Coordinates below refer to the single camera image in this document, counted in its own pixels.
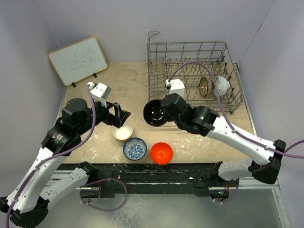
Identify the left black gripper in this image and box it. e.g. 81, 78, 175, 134
76, 98, 130, 135

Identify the black glossy bowl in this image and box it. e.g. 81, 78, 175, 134
143, 99, 167, 127

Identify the brown rimmed cream bowl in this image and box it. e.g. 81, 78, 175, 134
199, 77, 214, 97

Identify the grey wire dish rack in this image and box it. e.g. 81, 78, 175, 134
147, 31, 243, 114

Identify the white ceramic bowl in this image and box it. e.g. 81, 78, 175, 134
214, 76, 230, 97

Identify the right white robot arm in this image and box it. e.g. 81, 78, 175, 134
161, 94, 286, 186

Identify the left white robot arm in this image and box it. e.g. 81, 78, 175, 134
0, 98, 131, 228

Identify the beige white bowl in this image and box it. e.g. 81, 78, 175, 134
112, 122, 133, 141

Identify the blue white patterned bowl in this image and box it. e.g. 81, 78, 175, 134
123, 137, 147, 161

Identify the orange bowl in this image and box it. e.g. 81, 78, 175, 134
150, 142, 173, 165

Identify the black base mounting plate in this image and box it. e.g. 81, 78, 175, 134
57, 162, 240, 197

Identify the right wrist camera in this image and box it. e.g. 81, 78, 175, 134
165, 79, 185, 97

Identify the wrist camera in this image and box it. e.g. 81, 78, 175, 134
87, 82, 111, 107
165, 79, 185, 97

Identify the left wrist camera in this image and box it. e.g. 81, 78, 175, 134
87, 82, 111, 107

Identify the small whiteboard with wood frame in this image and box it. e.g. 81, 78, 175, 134
47, 36, 108, 86

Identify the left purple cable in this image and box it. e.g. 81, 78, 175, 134
5, 85, 128, 228

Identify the purple cable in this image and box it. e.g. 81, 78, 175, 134
5, 85, 128, 228
168, 62, 304, 205

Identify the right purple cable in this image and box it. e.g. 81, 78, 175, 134
168, 62, 304, 205

